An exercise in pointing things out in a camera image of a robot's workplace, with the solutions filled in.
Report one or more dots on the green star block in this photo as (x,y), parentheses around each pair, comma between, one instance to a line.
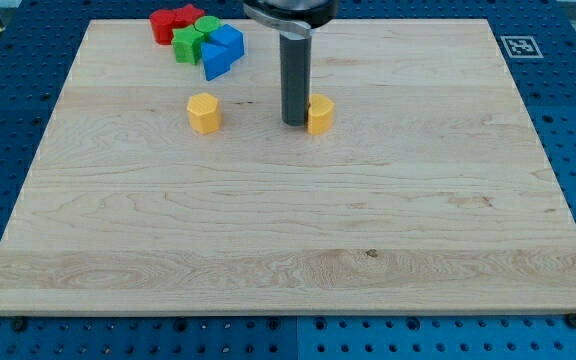
(186,43)

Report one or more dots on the white fiducial marker tag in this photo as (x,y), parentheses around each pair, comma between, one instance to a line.
(521,47)

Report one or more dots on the yellow hexagon block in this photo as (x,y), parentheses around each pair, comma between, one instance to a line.
(204,113)

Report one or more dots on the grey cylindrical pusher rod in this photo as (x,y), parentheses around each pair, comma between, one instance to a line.
(295,61)

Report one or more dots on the light wooden board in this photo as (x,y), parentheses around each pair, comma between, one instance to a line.
(430,194)

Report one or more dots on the blue triangle block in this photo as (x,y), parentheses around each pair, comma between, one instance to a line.
(216,61)

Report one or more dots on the yellow heart block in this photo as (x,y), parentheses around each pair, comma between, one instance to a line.
(320,114)

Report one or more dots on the green cylinder block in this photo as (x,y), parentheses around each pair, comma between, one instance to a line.
(207,24)

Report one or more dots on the red cylinder block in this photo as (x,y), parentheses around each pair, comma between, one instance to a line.
(162,22)

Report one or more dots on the red star block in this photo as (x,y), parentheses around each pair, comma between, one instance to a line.
(187,15)

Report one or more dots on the blue cube block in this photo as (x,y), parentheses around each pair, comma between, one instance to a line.
(231,39)

